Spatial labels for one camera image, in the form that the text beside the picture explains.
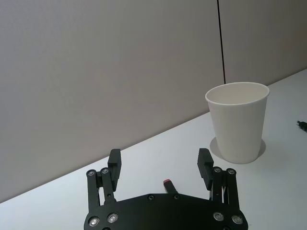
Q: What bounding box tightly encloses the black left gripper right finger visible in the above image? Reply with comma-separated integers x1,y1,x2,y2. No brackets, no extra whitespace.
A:
196,148,238,212

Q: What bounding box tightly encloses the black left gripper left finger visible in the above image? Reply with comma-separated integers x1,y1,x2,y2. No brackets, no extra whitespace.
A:
86,149,123,213

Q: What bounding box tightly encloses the black marker with red end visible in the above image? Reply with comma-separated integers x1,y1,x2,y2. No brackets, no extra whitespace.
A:
163,178,178,195

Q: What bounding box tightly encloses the small black plug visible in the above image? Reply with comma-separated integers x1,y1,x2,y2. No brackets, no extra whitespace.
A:
296,119,307,133

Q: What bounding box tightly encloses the white paper cup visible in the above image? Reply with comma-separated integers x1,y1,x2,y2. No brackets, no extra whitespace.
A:
205,81,270,164

